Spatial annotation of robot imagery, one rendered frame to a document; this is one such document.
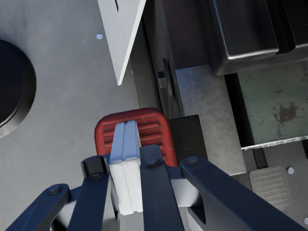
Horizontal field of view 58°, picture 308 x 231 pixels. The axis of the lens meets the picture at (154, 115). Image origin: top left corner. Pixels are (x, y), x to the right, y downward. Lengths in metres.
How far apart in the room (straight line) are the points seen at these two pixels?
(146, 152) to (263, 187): 0.73
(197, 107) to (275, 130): 0.10
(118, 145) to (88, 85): 0.89
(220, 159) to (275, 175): 0.55
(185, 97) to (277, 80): 0.12
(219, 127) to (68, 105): 0.76
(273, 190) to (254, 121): 0.54
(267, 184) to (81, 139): 0.61
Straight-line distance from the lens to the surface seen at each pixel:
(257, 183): 0.87
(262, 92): 0.37
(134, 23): 0.64
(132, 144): 0.15
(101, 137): 0.22
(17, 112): 1.07
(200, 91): 0.35
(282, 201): 0.90
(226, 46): 0.30
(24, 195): 1.07
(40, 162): 1.05
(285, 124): 0.37
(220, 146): 0.34
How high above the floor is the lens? 0.97
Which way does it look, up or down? 80 degrees down
